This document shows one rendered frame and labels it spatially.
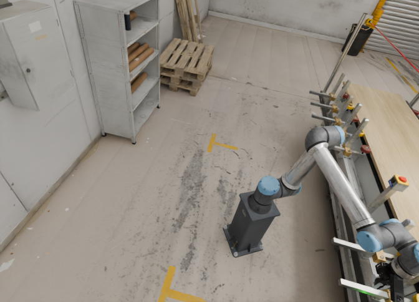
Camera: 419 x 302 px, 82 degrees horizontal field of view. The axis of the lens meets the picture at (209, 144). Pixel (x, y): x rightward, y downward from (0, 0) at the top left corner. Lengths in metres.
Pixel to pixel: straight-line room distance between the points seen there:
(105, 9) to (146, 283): 2.31
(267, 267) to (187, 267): 0.72
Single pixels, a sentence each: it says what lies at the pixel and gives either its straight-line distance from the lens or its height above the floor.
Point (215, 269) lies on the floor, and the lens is 2.37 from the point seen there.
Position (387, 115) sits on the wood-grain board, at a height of 0.90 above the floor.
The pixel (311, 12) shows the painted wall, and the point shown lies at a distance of 8.70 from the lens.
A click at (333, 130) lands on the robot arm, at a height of 1.44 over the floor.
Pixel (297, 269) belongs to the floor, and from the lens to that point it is 2.61.
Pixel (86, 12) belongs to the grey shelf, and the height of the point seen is 1.48.
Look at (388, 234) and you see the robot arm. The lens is 1.35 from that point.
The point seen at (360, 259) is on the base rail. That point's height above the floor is 0.70.
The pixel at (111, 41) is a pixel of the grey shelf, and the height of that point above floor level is 1.27.
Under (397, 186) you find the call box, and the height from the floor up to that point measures 1.18.
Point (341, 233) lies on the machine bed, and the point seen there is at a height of 0.17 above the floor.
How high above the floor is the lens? 2.20
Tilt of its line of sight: 42 degrees down
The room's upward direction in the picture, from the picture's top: 11 degrees clockwise
